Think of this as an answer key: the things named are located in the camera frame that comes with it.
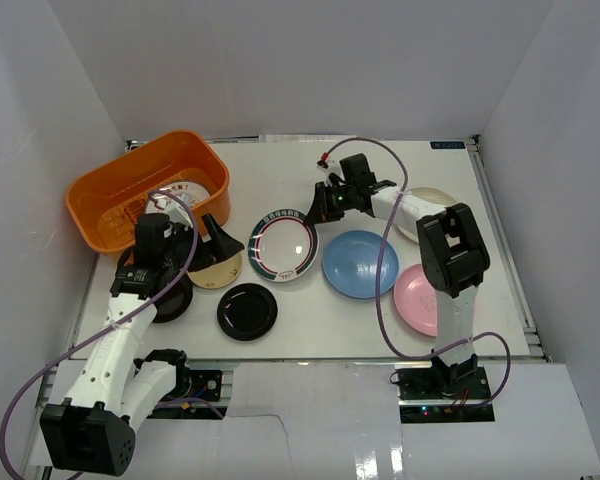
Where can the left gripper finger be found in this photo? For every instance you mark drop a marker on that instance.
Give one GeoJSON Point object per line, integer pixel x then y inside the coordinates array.
{"type": "Point", "coordinates": [214, 231]}
{"type": "Point", "coordinates": [218, 249]}

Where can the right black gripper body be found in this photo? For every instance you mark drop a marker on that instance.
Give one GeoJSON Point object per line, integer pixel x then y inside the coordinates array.
{"type": "Point", "coordinates": [341, 200]}

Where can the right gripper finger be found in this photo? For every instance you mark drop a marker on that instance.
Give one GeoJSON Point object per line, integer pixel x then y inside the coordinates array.
{"type": "Point", "coordinates": [318, 213]}
{"type": "Point", "coordinates": [320, 194]}

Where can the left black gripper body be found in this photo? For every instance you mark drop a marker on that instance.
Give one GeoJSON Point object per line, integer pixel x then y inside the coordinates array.
{"type": "Point", "coordinates": [200, 245]}

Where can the large orange sunburst plate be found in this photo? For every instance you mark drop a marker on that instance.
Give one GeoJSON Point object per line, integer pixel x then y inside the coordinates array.
{"type": "Point", "coordinates": [191, 193]}

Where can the green rimmed white plate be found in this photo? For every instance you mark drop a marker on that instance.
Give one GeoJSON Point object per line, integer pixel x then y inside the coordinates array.
{"type": "Point", "coordinates": [281, 246]}

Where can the blue plastic plate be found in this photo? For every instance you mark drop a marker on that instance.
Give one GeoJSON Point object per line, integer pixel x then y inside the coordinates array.
{"type": "Point", "coordinates": [349, 263]}

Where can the cream white plate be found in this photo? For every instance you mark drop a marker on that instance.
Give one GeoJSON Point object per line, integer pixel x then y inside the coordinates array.
{"type": "Point", "coordinates": [431, 195]}

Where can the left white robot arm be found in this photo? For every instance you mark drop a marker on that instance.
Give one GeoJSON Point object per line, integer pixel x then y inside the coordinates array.
{"type": "Point", "coordinates": [93, 428]}

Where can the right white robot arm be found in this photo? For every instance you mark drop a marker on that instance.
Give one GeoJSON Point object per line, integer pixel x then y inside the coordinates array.
{"type": "Point", "coordinates": [453, 254]}

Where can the orange plastic bin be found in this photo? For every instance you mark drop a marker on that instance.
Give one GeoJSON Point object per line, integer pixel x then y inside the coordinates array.
{"type": "Point", "coordinates": [106, 203]}

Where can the beige small plate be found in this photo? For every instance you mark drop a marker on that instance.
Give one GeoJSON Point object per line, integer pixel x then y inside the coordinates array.
{"type": "Point", "coordinates": [218, 275]}

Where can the black plate left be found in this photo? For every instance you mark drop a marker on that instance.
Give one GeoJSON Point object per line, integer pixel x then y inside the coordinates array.
{"type": "Point", "coordinates": [172, 302]}

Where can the black plate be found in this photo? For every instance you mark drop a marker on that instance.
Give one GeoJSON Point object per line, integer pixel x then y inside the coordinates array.
{"type": "Point", "coordinates": [172, 302]}
{"type": "Point", "coordinates": [247, 312]}

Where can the black plate centre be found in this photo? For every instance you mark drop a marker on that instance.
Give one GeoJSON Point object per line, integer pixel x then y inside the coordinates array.
{"type": "Point", "coordinates": [247, 312]}

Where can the white paper sheets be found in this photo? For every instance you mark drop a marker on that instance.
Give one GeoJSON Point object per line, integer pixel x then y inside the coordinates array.
{"type": "Point", "coordinates": [278, 138]}

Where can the blue label sticker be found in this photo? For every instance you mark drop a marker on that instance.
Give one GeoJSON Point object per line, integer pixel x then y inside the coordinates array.
{"type": "Point", "coordinates": [447, 145]}

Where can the pink plastic plate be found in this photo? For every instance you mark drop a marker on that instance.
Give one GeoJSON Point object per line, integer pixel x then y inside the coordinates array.
{"type": "Point", "coordinates": [415, 301]}

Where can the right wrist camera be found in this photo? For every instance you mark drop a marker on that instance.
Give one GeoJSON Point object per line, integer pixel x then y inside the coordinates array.
{"type": "Point", "coordinates": [330, 168]}

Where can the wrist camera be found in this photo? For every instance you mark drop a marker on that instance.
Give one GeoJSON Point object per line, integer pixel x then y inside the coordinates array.
{"type": "Point", "coordinates": [165, 205]}
{"type": "Point", "coordinates": [330, 168]}

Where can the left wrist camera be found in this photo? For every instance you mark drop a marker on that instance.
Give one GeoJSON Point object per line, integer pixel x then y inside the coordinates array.
{"type": "Point", "coordinates": [165, 205]}

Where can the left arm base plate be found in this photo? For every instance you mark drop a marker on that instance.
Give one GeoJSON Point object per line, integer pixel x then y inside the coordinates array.
{"type": "Point", "coordinates": [205, 384]}

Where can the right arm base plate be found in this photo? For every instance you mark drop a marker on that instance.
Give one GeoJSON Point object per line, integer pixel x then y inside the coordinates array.
{"type": "Point", "coordinates": [424, 399]}

